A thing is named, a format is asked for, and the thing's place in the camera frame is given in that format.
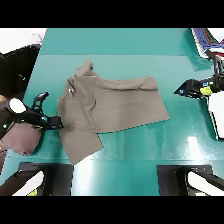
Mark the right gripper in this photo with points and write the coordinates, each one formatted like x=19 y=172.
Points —
x=193 y=88

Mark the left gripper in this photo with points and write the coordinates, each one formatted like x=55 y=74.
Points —
x=53 y=122

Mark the grey-brown T-shirt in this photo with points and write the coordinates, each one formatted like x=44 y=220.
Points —
x=113 y=103

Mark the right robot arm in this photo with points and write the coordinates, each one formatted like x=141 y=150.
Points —
x=200 y=180

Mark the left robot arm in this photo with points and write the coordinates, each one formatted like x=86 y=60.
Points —
x=16 y=106

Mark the dark red garment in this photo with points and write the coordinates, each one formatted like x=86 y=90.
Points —
x=20 y=138

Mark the heap of clothes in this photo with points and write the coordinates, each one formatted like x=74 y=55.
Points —
x=208 y=38

